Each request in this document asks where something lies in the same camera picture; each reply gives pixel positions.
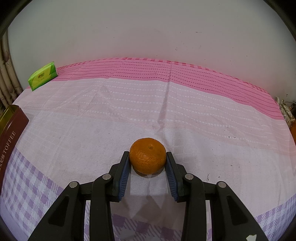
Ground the red gold toffee tin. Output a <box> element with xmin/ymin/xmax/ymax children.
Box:
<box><xmin>0</xmin><ymin>104</ymin><xmax>29</xmax><ymax>188</ymax></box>

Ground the green tissue pack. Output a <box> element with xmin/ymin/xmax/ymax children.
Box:
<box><xmin>28</xmin><ymin>62</ymin><xmax>58</xmax><ymax>91</ymax></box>

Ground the beige patterned curtain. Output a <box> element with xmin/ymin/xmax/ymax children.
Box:
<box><xmin>0</xmin><ymin>31</ymin><xmax>23</xmax><ymax>114</ymax></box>

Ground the pink purple checked tablecloth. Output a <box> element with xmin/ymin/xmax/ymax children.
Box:
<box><xmin>1</xmin><ymin>59</ymin><xmax>295</xmax><ymax>240</ymax></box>

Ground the small back orange mandarin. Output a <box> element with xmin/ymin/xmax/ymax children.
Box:
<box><xmin>129</xmin><ymin>138</ymin><xmax>166</xmax><ymax>175</ymax></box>

